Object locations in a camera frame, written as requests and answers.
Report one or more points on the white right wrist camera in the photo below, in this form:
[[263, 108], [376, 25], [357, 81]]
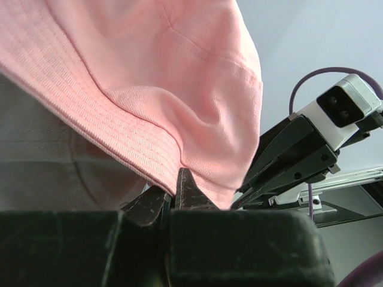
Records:
[[344, 114]]

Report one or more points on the grey bucket hat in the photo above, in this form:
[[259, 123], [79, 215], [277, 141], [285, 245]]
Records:
[[45, 165]]

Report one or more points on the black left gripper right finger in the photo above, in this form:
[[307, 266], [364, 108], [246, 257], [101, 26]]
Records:
[[188, 195]]

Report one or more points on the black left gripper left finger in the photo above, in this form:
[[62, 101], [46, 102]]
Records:
[[147, 208]]

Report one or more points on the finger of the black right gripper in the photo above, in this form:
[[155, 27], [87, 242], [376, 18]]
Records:
[[289, 154]]

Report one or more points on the aluminium front rail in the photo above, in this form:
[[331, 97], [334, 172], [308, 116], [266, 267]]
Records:
[[341, 199]]

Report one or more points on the pink bucket hat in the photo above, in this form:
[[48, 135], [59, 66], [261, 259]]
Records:
[[156, 85]]

